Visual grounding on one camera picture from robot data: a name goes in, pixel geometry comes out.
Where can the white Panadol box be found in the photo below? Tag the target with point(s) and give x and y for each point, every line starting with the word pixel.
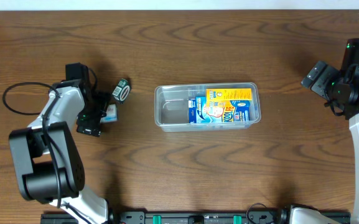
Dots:
pixel 111 114

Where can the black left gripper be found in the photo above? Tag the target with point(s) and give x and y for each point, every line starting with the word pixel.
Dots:
pixel 90 129

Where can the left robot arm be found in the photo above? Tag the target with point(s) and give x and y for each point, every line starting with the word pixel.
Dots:
pixel 46 160

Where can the blue KoolFever box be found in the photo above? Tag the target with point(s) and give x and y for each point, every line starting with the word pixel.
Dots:
pixel 203 111

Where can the yellow medicine box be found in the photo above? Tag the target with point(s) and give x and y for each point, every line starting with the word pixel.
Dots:
pixel 224 94

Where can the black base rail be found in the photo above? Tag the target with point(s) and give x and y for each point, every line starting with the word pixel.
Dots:
pixel 252 215

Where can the small dark green box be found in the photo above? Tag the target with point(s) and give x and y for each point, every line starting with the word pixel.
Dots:
pixel 121 91

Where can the clear plastic container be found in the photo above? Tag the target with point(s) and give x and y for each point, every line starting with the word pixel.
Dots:
pixel 171 110

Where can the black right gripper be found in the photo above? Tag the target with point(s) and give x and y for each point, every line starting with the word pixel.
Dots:
pixel 328 86

